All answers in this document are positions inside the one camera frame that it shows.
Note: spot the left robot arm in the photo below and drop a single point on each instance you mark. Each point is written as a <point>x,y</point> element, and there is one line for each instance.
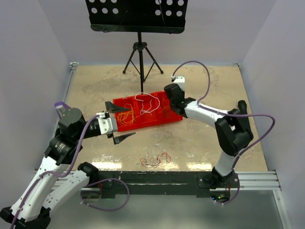
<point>54,182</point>

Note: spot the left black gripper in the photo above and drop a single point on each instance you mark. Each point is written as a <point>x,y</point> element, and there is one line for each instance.
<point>113,108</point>

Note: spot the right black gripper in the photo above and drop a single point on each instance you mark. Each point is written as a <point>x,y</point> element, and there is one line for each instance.
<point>182,92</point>

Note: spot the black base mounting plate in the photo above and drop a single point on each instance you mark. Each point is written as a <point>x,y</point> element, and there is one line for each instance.
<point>191,183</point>

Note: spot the red three-compartment bin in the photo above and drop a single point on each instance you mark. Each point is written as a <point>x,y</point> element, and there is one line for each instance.
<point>146,110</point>

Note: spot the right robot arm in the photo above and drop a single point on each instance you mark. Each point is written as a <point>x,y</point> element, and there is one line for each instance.
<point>232,127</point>

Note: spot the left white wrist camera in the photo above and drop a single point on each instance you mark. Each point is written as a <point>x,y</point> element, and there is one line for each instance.
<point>108,124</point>

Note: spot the black microphone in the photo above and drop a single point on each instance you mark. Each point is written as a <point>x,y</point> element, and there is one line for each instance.
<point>242,106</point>

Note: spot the black music stand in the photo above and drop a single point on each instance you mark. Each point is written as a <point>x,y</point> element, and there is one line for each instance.
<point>139,16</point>

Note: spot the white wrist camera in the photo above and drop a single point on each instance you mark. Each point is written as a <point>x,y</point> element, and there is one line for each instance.
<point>108,124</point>
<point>179,80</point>

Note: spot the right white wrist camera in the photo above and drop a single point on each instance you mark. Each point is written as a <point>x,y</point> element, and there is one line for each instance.
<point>179,80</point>

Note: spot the purple metronome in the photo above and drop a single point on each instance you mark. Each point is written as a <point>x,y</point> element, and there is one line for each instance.
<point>60,108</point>

